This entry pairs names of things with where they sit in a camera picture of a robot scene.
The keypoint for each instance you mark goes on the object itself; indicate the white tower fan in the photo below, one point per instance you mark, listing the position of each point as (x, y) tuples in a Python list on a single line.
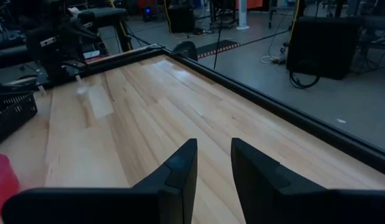
[(243, 15)]

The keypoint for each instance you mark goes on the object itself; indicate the black equipment cabinet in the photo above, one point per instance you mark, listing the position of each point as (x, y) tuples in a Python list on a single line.
[(322, 46)]

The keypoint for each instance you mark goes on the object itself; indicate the black desk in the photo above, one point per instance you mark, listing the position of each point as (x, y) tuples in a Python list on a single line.
[(102, 14)]

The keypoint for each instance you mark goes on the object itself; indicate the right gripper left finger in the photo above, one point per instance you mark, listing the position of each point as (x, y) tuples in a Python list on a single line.
[(102, 207)]

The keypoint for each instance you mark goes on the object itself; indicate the black equipment case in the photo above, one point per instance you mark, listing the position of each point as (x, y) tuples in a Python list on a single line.
[(181, 18)]

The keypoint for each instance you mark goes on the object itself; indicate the black mat with hazard stripe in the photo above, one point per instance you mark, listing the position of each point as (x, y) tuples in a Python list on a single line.
[(217, 48)]

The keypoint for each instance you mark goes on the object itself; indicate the black aluminium table frame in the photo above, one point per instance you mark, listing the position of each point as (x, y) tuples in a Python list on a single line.
[(273, 105)]

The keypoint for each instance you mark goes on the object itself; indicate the black slotted plastic basket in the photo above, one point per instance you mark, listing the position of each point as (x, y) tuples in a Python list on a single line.
[(12, 124)]

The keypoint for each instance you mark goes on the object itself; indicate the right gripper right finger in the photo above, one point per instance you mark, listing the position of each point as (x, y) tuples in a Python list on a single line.
[(304, 207)]

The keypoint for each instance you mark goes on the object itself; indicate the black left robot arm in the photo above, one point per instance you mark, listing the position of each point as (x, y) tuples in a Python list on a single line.
[(55, 73)]

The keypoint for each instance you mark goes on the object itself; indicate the red plastic bowl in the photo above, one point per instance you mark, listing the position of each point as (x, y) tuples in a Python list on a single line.
[(4, 183)]

